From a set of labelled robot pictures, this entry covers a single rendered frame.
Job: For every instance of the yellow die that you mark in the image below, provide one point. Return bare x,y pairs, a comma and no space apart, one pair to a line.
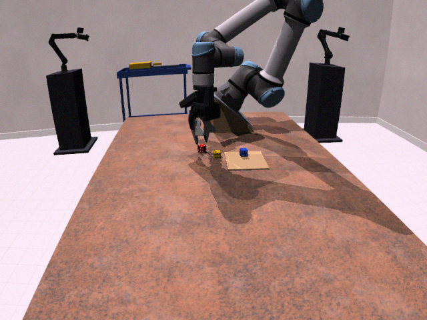
216,154

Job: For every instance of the red die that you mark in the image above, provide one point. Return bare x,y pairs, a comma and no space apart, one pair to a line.
201,148

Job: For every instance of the blue die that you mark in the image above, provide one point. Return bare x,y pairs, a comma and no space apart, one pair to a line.
243,152

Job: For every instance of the beige flat mat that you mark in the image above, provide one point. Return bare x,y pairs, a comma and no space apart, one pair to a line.
254,160

